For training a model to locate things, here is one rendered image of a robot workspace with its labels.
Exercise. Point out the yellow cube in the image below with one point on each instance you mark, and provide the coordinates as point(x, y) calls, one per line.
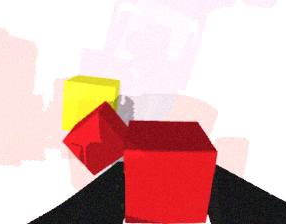
point(81, 94)

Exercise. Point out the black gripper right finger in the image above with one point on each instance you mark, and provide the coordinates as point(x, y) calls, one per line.
point(236, 201)

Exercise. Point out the red cube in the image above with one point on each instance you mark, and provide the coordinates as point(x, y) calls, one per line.
point(168, 167)
point(98, 139)

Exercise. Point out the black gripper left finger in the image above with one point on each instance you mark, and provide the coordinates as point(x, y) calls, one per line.
point(100, 202)

